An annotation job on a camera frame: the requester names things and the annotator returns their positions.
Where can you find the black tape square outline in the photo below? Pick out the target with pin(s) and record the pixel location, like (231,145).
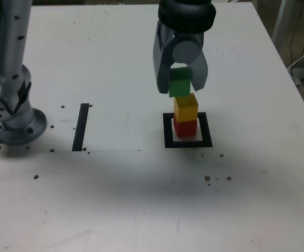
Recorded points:
(207,131)

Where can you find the black tape strip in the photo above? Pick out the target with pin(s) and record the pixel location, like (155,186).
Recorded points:
(80,128)

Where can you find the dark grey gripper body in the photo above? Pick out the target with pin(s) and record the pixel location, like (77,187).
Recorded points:
(188,36)

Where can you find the red cube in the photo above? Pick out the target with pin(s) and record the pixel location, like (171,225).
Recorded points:
(184,128)

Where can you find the white frame leg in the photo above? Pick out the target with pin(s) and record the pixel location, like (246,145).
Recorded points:
(279,21)

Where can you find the green cube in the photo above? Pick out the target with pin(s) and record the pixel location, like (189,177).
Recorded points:
(179,88)

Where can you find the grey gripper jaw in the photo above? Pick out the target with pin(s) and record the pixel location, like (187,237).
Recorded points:
(200,73)
(162,71)

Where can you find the yellow cube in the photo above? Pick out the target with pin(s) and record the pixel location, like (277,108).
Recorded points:
(186,109)

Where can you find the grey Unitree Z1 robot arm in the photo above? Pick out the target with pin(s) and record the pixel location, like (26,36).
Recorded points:
(10,52)

